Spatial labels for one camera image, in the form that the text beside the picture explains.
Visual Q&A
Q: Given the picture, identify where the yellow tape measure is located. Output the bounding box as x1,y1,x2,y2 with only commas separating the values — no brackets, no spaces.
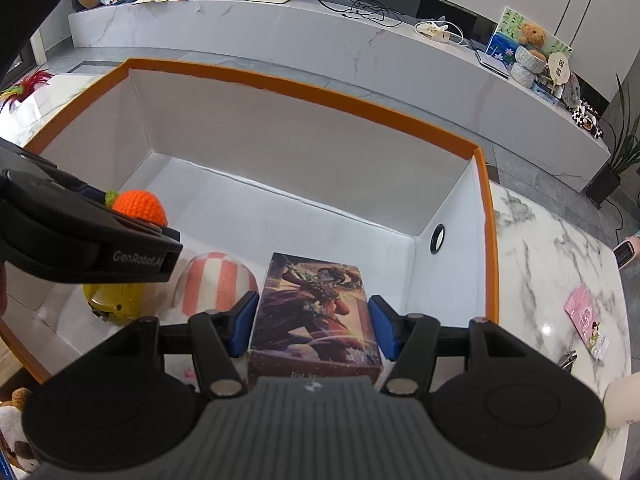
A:
82,283,145,325

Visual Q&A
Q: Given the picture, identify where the white power strip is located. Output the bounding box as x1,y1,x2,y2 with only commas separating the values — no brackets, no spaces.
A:
414,21,457,42

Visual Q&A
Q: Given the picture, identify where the potted plant right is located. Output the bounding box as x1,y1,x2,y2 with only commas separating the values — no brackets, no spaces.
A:
586,77,639,209

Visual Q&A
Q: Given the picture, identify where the illustrated card box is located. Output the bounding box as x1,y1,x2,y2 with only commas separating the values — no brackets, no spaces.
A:
247,252,383,386

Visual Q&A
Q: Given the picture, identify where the striped white plush toy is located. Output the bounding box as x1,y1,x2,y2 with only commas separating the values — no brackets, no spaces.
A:
168,252,258,320

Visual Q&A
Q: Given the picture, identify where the pink keychain card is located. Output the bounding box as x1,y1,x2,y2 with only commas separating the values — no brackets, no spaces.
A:
564,285,608,361

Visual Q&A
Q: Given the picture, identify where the large orange storage box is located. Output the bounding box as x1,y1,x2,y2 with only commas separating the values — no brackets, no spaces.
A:
0,57,501,386

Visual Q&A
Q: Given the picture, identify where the brown plush toy sailor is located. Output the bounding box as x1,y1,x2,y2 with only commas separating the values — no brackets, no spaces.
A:
0,388,39,474

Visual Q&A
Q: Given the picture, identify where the red feather toy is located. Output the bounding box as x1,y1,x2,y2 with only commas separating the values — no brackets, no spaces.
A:
1,70,53,112

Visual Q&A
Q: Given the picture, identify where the teddy bear in pots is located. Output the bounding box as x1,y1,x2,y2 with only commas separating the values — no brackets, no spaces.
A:
511,22,547,89

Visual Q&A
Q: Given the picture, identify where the orange crochet fruit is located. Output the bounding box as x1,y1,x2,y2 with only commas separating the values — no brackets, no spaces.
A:
105,190,168,228

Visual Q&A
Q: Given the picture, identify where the green painted picture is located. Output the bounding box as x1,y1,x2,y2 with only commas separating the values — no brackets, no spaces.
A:
485,6,573,75

